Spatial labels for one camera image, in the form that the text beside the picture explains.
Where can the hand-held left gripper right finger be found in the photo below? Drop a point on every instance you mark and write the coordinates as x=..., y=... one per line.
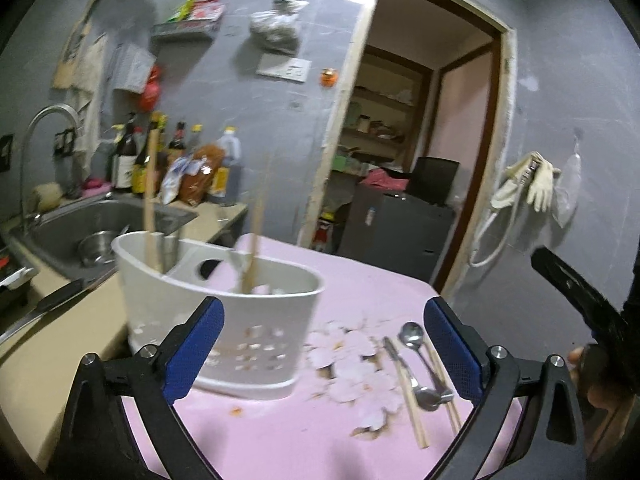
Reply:
x=452, y=355

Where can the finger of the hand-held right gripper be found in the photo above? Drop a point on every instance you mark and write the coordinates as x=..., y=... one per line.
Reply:
x=570, y=285

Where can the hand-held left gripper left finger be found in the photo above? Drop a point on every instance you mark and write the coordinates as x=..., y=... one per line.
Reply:
x=195, y=355

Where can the white perforated utensil holder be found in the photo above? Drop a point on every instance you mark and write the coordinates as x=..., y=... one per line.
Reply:
x=260, y=320

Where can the person's right hand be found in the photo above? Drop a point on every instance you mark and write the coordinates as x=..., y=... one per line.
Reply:
x=602, y=405

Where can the translucent plastic bag on hook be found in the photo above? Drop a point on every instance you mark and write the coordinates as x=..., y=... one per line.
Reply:
x=567, y=190

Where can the beige rubber gloves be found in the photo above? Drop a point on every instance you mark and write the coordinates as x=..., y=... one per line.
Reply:
x=542, y=180

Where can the pink flower print tablecloth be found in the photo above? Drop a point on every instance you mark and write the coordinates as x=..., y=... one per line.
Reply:
x=300, y=435

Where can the grey cabinet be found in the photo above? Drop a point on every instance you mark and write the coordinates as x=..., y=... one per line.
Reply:
x=395, y=230

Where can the steel bowl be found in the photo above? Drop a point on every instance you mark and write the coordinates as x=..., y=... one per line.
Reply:
x=100, y=247

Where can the black monitor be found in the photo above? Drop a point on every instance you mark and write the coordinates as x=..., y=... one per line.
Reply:
x=435, y=180

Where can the blue and white packet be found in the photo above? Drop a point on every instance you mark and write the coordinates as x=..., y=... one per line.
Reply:
x=175, y=180

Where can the brown bread bag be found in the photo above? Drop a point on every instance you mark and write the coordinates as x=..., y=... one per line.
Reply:
x=202, y=175

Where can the stainless steel sink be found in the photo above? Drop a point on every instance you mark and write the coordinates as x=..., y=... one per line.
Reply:
x=60, y=225

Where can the red cloth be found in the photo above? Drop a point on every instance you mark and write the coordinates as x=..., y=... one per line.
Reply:
x=382, y=180

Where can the black induction cooker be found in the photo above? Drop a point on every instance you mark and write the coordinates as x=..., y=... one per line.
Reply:
x=17, y=280

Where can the pink soap dish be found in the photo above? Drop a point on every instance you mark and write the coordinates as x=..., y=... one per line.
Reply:
x=97, y=187

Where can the dark bottle with white label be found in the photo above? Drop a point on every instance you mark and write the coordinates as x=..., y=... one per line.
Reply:
x=125, y=165

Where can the dark soy sauce bottle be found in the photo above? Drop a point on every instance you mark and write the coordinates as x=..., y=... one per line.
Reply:
x=140, y=160

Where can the dark bottle with red cap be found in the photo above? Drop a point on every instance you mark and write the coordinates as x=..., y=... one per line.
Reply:
x=176, y=140

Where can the beige loofah sponge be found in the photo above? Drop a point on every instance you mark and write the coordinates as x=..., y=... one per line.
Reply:
x=47, y=196

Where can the clear bottle with yellow cap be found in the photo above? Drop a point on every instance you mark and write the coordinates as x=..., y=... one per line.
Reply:
x=195, y=137

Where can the chrome gooseneck faucet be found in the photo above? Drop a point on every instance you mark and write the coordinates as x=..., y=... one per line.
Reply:
x=25, y=160

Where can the wooden shelf unit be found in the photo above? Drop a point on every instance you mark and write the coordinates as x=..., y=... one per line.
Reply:
x=380, y=105

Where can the red plastic bag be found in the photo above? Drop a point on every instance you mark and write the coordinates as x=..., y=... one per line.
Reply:
x=151, y=90

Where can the hanging beige cloth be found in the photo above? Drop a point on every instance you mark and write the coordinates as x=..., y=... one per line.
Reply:
x=90, y=90

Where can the wooden cutting board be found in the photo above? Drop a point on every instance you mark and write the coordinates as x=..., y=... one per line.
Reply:
x=75, y=45

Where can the hanging clear plastic bag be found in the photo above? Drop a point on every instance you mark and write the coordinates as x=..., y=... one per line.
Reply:
x=277, y=25

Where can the red packet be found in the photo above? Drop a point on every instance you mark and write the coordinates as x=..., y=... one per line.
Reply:
x=207, y=10

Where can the green packet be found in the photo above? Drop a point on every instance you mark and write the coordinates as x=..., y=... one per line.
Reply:
x=186, y=7

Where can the wooden door frame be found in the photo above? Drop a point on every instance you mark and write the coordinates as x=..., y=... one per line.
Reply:
x=327, y=160

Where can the black wall outlet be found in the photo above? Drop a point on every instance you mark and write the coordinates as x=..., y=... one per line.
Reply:
x=64, y=141

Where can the white perforated wall box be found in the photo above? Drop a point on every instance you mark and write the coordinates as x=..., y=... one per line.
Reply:
x=134, y=67

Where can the white wall socket panel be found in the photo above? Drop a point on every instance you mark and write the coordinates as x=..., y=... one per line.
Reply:
x=284, y=68

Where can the orange wall hook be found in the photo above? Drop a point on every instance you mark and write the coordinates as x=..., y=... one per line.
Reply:
x=328, y=77

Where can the grey wall shelf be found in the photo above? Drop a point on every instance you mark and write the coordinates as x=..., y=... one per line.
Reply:
x=185, y=30

